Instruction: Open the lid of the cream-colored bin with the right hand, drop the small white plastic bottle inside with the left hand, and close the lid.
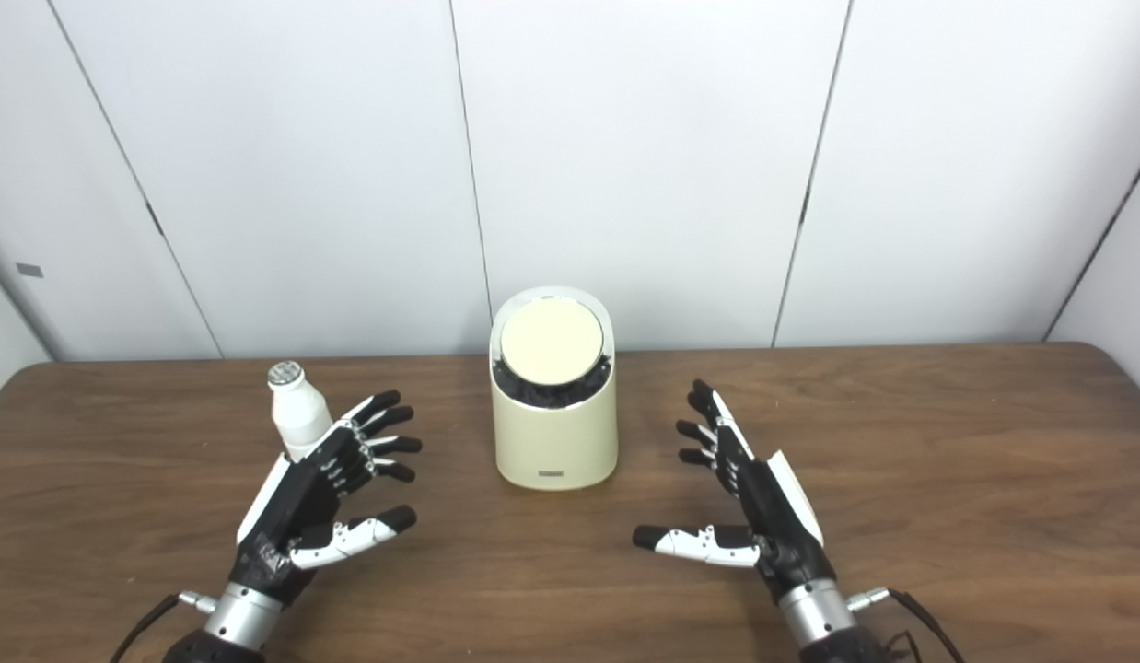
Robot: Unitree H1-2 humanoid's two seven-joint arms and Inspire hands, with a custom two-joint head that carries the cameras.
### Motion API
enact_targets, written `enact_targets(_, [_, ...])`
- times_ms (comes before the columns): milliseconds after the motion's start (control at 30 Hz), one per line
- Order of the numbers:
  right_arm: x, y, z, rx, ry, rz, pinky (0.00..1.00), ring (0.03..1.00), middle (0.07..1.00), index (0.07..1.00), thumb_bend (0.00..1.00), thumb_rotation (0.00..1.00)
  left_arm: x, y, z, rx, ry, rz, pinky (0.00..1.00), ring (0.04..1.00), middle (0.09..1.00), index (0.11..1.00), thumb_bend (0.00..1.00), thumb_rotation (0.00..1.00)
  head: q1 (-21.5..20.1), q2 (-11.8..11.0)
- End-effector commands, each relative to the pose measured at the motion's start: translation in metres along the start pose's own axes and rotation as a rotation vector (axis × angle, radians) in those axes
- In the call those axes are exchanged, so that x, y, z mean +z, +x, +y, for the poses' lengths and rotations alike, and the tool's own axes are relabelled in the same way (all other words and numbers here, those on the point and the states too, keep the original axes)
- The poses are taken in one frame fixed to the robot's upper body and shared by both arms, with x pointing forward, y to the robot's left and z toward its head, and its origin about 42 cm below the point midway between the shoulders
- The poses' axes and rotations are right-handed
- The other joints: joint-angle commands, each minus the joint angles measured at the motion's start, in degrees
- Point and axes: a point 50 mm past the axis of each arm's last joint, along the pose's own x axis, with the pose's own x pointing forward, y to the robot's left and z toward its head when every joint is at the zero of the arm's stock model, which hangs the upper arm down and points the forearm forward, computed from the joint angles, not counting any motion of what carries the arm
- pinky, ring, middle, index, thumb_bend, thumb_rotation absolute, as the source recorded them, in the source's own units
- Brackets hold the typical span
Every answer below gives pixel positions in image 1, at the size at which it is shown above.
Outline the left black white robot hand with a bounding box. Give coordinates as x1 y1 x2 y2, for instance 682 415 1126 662
227 390 424 609

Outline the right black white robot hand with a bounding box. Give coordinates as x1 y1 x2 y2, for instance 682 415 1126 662
633 378 838 604

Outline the small white plastic bottle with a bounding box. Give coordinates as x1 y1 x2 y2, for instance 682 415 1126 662
266 361 334 463

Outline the cream-colored round bin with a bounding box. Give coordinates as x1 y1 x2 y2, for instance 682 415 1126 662
489 286 619 492

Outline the cream round bin lid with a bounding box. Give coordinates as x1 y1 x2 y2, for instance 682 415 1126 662
499 297 606 386

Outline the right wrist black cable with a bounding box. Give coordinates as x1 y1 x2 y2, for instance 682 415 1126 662
846 587 967 663

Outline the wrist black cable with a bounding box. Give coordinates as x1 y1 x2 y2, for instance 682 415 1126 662
846 587 967 663
110 592 219 663

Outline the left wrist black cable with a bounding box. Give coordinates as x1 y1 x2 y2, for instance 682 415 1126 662
110 592 219 663

